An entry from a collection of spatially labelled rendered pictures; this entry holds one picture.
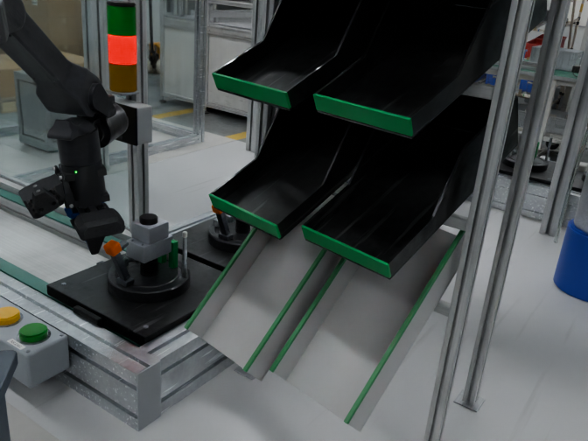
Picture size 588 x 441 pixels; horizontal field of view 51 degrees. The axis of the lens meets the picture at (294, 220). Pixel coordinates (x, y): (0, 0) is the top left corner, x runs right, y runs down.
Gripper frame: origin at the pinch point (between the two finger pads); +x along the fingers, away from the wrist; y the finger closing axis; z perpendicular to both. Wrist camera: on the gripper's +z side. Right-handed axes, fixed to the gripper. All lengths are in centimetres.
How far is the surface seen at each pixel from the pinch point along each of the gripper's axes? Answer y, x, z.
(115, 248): -0.1, 3.5, -3.2
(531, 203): -21, 32, -129
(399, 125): 40, -26, -24
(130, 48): -25.8, -21.4, -15.6
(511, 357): 29, 28, -66
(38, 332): 5.3, 11.4, 10.4
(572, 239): 13, 19, -100
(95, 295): -2.9, 13.0, 0.3
